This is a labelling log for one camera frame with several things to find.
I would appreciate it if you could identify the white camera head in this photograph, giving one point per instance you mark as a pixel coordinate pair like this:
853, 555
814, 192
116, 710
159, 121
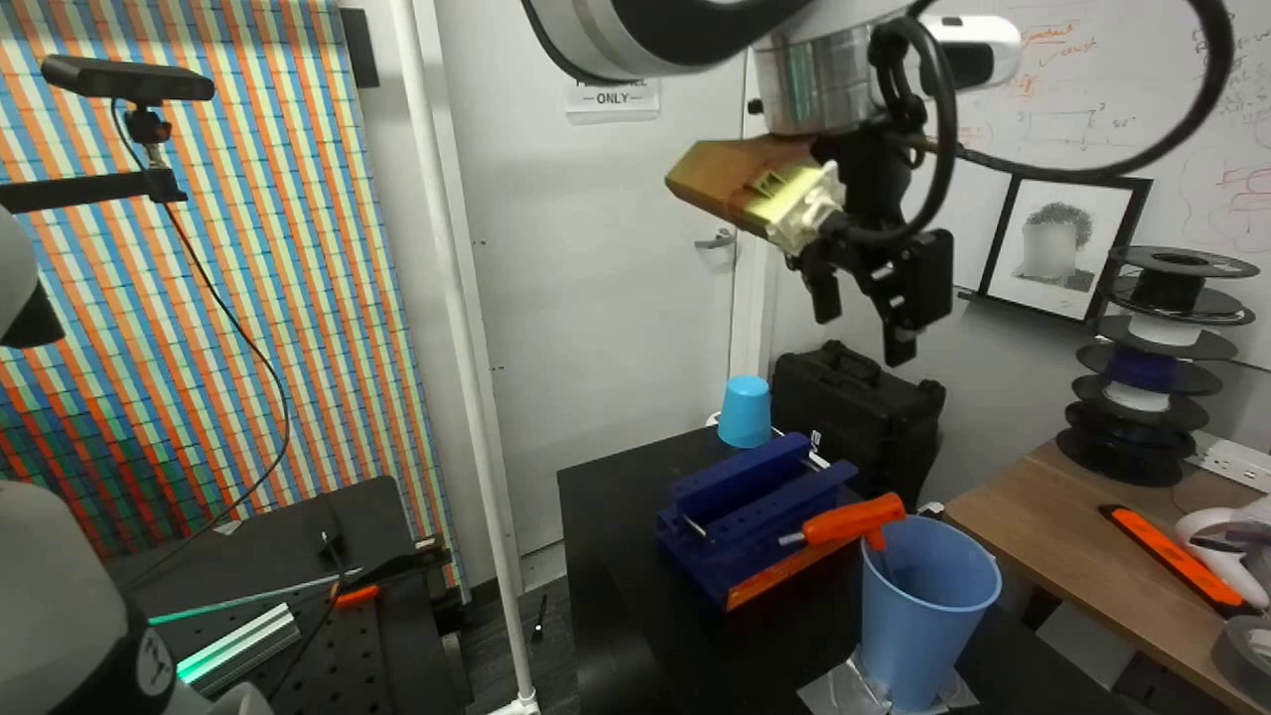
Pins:
980, 44

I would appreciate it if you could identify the orange box cutter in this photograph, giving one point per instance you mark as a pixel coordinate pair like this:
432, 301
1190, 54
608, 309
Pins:
1172, 555

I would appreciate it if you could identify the blue block holder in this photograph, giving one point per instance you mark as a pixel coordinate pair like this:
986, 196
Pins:
740, 522

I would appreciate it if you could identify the stack of filament spools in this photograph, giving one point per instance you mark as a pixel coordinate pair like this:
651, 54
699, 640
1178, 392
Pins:
1153, 369

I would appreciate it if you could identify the green lit metal bar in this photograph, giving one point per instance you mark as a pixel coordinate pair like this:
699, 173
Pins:
233, 640

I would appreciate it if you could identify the small orange clip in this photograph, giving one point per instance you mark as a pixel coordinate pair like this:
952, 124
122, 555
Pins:
355, 599

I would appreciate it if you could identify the small blue cup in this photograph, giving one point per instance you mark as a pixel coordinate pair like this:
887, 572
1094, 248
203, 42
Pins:
749, 416

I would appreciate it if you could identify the framed portrait picture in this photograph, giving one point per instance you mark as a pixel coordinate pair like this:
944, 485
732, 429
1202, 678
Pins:
1062, 248

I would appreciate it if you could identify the white wall label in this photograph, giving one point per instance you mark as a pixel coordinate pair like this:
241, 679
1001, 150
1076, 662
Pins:
614, 101

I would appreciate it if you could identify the white frame pole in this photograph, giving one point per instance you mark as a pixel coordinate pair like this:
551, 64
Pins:
461, 344

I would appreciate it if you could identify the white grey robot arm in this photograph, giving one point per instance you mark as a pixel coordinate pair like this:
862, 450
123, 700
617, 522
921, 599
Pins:
661, 34

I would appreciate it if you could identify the brown wrist mount block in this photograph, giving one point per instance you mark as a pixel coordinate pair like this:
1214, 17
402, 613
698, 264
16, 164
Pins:
740, 181

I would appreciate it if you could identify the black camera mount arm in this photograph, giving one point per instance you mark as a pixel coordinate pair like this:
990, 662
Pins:
94, 189

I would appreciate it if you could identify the black perforated board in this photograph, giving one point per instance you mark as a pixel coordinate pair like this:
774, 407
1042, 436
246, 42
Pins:
332, 637

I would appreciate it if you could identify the colourful striped cloth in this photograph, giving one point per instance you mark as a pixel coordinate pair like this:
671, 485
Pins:
171, 318

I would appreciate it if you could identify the white handheld controller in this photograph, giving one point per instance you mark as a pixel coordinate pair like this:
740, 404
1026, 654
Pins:
1234, 542

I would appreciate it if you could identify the black camera bar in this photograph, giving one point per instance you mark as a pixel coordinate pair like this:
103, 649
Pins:
123, 81

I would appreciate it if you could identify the grey white rounded housing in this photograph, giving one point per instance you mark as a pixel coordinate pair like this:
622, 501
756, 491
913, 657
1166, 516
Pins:
52, 609

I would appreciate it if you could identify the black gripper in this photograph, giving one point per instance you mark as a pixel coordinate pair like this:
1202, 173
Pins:
913, 270

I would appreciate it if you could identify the black carrying case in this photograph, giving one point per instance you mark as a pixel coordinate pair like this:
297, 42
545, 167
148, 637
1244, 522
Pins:
861, 412

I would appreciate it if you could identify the large light blue cup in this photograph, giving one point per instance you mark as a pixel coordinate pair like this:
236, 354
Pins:
927, 609

